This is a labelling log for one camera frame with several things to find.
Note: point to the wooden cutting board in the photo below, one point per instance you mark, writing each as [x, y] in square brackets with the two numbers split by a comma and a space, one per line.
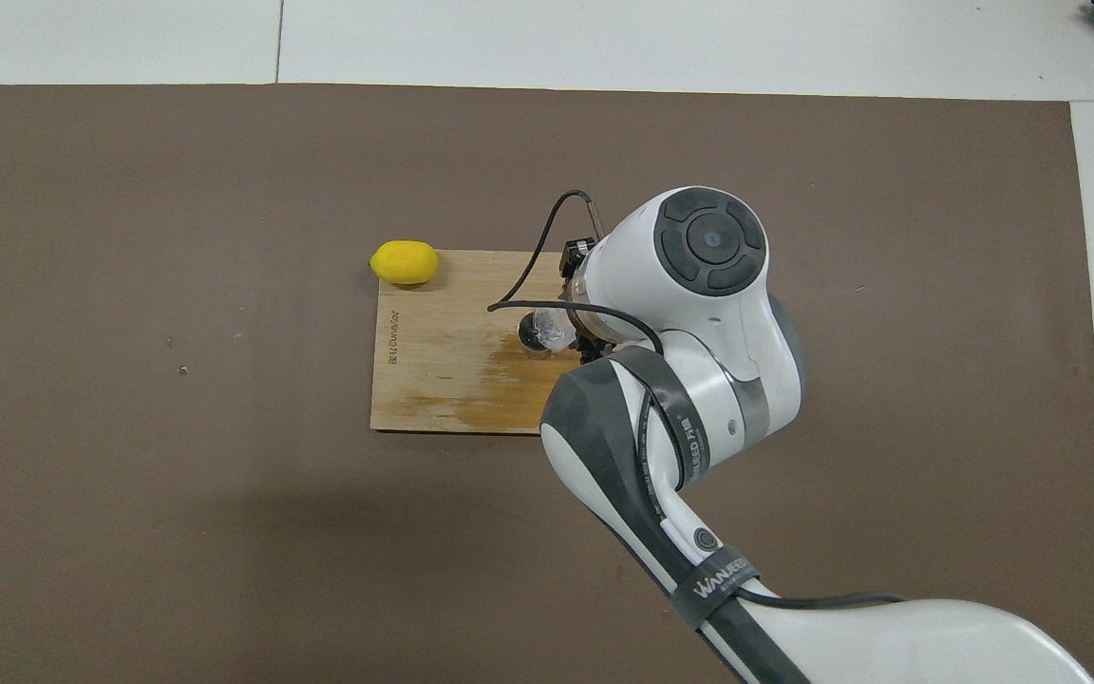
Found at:
[452, 361]

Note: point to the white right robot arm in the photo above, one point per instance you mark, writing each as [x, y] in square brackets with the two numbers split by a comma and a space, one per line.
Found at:
[699, 285]

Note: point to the yellow lemon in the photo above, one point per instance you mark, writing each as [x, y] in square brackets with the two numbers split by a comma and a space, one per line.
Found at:
[405, 263]

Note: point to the brown paper table mat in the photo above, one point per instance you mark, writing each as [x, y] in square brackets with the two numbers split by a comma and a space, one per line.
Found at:
[224, 532]

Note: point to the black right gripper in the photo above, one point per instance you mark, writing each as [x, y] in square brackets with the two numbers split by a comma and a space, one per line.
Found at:
[570, 271]

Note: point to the clear glass cup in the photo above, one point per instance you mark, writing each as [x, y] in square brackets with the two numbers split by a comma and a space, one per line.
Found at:
[556, 330]

